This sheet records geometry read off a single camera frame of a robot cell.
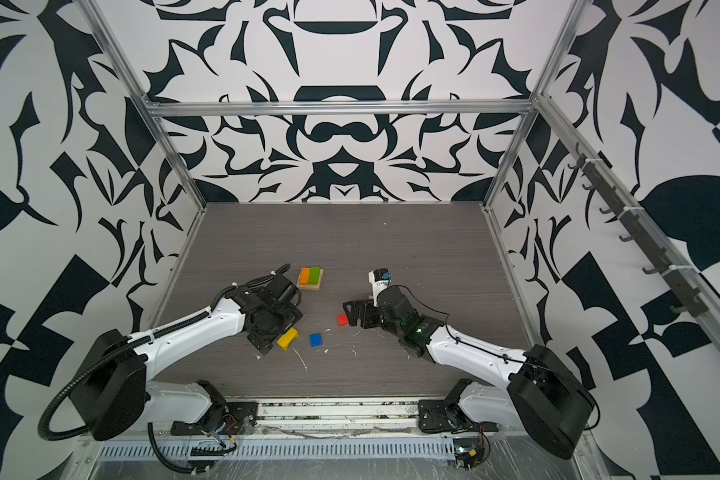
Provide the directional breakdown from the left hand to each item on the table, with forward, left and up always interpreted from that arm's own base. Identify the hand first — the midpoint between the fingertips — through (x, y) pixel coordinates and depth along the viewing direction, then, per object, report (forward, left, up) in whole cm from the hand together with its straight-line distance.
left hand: (294, 322), depth 84 cm
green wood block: (+18, -4, -4) cm, 19 cm away
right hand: (+3, -17, +5) cm, 18 cm away
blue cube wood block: (-3, -6, -6) cm, 9 cm away
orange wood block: (+16, -1, -3) cm, 17 cm away
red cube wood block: (+3, -13, -6) cm, 14 cm away
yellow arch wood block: (-4, +3, -3) cm, 6 cm away
